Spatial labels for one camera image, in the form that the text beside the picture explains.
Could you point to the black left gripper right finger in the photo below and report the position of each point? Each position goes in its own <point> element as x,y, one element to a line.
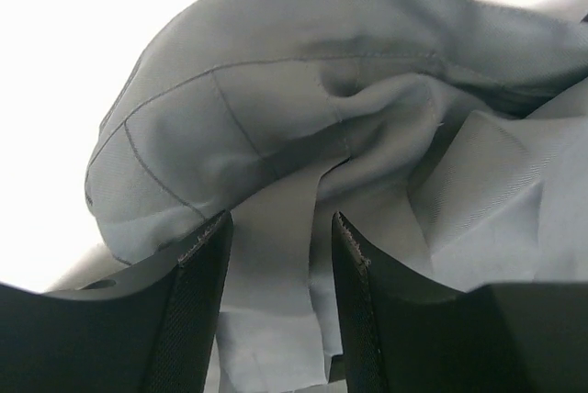
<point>403,332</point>

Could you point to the grey pleated skirt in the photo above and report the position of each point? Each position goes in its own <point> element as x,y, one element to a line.
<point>452,133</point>

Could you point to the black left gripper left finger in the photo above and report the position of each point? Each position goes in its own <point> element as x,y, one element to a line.
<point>147,328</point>

